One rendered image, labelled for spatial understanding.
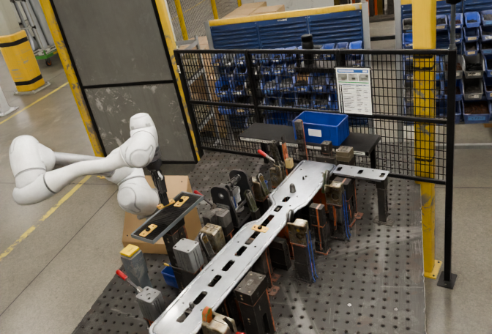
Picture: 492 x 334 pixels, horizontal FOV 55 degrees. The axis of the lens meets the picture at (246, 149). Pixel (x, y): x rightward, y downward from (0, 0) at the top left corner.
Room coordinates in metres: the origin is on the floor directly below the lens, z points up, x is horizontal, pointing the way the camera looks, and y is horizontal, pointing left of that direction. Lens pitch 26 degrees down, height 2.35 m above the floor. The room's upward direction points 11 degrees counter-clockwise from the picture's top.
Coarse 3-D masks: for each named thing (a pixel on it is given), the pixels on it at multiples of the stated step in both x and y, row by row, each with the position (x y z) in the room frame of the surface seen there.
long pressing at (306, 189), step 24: (312, 168) 2.31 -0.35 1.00; (288, 192) 2.11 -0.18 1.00; (312, 192) 2.07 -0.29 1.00; (264, 216) 1.93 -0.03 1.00; (240, 240) 1.79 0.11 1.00; (264, 240) 1.75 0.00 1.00; (216, 264) 1.65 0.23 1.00; (240, 264) 1.62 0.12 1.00; (192, 288) 1.53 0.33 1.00; (216, 288) 1.50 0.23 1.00; (168, 312) 1.42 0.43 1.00; (192, 312) 1.39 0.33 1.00
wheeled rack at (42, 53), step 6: (12, 0) 11.10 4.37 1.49; (18, 0) 10.92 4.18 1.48; (24, 0) 10.69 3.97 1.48; (24, 30) 11.60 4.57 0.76; (36, 30) 10.69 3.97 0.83; (42, 48) 10.69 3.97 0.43; (48, 48) 11.03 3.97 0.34; (54, 48) 11.11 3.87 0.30; (36, 54) 10.88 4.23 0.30; (42, 54) 10.73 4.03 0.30; (48, 54) 10.75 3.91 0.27; (54, 54) 10.91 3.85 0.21; (48, 60) 10.80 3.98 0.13
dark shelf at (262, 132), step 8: (248, 128) 2.95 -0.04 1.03; (256, 128) 2.93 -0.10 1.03; (264, 128) 2.90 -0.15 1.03; (272, 128) 2.88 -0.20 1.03; (280, 128) 2.85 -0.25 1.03; (288, 128) 2.83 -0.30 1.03; (240, 136) 2.86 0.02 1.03; (248, 136) 2.83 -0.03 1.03; (256, 136) 2.80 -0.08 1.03; (264, 136) 2.78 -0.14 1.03; (272, 136) 2.76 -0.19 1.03; (280, 136) 2.73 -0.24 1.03; (288, 136) 2.71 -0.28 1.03; (352, 136) 2.54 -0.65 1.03; (360, 136) 2.52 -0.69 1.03; (368, 136) 2.50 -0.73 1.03; (376, 136) 2.48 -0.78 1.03; (280, 144) 2.67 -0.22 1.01; (288, 144) 2.63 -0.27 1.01; (296, 144) 2.60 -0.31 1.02; (312, 144) 2.54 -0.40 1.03; (320, 144) 2.52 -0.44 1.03; (344, 144) 2.46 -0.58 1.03; (352, 144) 2.44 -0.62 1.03; (360, 144) 2.42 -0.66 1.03; (368, 144) 2.40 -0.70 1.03; (376, 144) 2.43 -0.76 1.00; (360, 152) 2.35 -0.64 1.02; (368, 152) 2.32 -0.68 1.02
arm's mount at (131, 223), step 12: (168, 180) 2.41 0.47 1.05; (180, 180) 2.38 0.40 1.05; (168, 192) 2.36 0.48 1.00; (192, 192) 2.38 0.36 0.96; (132, 216) 2.36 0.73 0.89; (192, 216) 2.31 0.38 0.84; (132, 228) 2.32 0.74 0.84; (192, 228) 2.28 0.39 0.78; (132, 240) 2.27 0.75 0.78; (144, 252) 2.24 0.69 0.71; (156, 252) 2.21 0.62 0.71
